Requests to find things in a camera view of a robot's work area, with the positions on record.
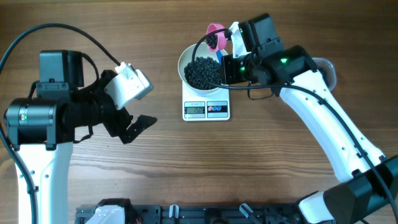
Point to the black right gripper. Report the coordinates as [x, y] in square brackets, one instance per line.
[227, 76]

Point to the black beans in bowl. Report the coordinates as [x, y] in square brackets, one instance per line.
[207, 68]

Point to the black beans in scoop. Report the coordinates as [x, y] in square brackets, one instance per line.
[212, 41]

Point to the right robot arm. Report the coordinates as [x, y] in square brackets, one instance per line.
[367, 178]

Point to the pink scoop with blue handle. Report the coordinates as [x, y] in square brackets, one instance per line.
[222, 40]

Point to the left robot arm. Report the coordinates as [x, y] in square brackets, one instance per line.
[41, 127]

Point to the white bowl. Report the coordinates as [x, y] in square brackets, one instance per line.
[186, 57]

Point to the white digital kitchen scale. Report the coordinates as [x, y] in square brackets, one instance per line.
[205, 105]

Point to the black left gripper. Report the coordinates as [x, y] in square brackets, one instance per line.
[119, 126]

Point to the clear plastic container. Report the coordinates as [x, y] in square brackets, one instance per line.
[329, 67]

